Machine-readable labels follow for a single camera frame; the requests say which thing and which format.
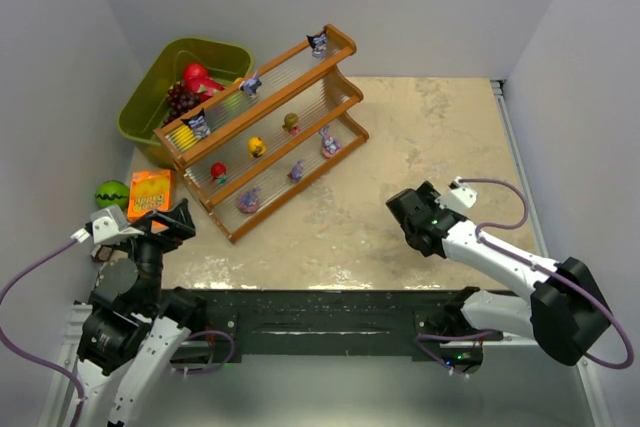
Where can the purple bunny pink base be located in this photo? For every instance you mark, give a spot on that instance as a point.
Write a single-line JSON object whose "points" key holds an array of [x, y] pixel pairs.
{"points": [[330, 145]]}

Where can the yellow plastic lemon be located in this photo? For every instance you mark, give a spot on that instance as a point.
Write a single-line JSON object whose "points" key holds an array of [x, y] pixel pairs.
{"points": [[183, 138]]}

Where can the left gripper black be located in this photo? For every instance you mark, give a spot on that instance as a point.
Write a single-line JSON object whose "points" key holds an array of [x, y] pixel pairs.
{"points": [[163, 226]]}

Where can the orange three-tier ribbed shelf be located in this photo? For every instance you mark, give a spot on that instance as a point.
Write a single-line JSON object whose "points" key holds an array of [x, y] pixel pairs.
{"points": [[294, 82]]}

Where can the black-headed purple striped figure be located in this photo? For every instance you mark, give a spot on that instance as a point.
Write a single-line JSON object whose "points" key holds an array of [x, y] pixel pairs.
{"points": [[198, 125]]}

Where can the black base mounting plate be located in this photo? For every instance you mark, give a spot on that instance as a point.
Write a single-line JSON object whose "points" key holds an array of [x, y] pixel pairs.
{"points": [[240, 323]]}

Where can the red dragon fruit toy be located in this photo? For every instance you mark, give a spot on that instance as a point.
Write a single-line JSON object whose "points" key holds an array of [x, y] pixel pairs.
{"points": [[202, 79]]}

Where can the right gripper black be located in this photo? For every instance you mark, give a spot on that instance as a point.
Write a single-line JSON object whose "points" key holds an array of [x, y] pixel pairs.
{"points": [[407, 204]]}

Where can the brown round toy figure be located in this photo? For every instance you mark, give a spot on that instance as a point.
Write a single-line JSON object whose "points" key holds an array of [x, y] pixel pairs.
{"points": [[291, 124]]}

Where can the red heart toy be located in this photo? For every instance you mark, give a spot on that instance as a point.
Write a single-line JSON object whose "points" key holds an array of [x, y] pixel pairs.
{"points": [[218, 173]]}

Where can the purple figure pink donut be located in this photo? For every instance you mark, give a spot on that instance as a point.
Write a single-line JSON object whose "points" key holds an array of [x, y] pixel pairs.
{"points": [[248, 202]]}

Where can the brown object by left arm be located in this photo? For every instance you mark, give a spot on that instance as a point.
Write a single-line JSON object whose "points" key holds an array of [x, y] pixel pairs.
{"points": [[101, 254]]}

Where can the green watermelon ball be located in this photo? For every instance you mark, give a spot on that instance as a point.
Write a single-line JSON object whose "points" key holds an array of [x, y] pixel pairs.
{"points": [[112, 192]]}

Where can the dark purple grape bunch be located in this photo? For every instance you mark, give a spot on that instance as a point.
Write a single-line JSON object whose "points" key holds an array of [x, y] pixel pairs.
{"points": [[184, 96]]}

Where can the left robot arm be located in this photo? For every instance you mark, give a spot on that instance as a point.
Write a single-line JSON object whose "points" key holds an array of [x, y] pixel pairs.
{"points": [[133, 328]]}

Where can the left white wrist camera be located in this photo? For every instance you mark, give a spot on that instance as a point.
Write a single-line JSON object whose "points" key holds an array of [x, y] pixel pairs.
{"points": [[107, 226]]}

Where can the black figure toy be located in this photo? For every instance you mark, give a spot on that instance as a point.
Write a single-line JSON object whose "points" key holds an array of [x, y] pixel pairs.
{"points": [[318, 44]]}

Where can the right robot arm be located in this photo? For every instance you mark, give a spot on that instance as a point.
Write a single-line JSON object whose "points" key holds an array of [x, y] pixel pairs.
{"points": [[557, 304]]}

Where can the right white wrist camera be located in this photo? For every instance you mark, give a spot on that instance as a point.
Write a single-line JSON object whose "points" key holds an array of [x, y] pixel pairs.
{"points": [[459, 198]]}

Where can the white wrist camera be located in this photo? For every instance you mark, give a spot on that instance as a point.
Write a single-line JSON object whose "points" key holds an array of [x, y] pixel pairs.
{"points": [[107, 226], [459, 198]]}

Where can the orange snack box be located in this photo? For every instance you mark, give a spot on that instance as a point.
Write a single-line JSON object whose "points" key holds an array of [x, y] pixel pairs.
{"points": [[151, 190]]}

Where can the yellow duck toy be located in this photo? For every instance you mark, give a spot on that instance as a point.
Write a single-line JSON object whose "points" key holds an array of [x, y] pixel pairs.
{"points": [[257, 147]]}

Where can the purple figure dark wings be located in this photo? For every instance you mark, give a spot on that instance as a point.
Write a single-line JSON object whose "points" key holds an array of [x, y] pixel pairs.
{"points": [[251, 84]]}

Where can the green plastic bin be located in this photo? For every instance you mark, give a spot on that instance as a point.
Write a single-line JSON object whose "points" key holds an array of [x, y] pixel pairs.
{"points": [[147, 107]]}

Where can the green plastic lime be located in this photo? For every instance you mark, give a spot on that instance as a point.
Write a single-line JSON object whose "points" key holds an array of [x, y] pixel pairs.
{"points": [[232, 103]]}

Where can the purple bunny red bow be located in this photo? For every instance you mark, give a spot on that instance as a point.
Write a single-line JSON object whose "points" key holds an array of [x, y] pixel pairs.
{"points": [[297, 171]]}

